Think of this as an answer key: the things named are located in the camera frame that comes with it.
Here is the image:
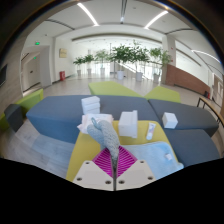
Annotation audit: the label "brick-red counter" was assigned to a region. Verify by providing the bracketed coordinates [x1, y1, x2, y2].
[165, 63, 212, 96]

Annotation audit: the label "light blue towel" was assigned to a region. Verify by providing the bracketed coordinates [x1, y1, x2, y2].
[86, 116, 185, 181]

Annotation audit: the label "dark grey cube seat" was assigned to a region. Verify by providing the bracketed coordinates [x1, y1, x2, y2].
[3, 103, 25, 133]

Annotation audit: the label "row of potted plants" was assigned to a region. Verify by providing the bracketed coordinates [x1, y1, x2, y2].
[72, 40, 172, 84]

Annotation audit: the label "black-framed wooden table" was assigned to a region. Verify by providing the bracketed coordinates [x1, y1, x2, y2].
[196, 96, 224, 128]

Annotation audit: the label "ceiling light strips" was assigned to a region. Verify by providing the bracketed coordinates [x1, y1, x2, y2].
[76, 2, 221, 64]

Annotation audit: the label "large white box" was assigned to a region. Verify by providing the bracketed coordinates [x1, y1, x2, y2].
[117, 109, 139, 139]

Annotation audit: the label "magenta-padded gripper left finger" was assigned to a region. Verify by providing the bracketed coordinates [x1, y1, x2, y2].
[72, 147, 116, 192]

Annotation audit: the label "long blue-grey upholstered bench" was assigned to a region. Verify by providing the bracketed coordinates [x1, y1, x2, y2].
[25, 94, 158, 145]

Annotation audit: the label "white tube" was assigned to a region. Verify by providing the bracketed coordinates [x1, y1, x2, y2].
[145, 122, 157, 141]

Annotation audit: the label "stack of white boxes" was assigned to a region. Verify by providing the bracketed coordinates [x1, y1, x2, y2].
[81, 95, 101, 115]

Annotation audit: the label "small white box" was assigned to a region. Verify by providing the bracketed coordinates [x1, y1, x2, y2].
[161, 112, 179, 130]

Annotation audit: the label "green upholstered bench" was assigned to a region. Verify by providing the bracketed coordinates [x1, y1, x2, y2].
[87, 80, 145, 99]
[0, 88, 45, 132]
[143, 85, 182, 104]

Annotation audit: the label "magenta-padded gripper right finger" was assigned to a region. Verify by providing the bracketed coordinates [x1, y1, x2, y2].
[116, 145, 157, 191]

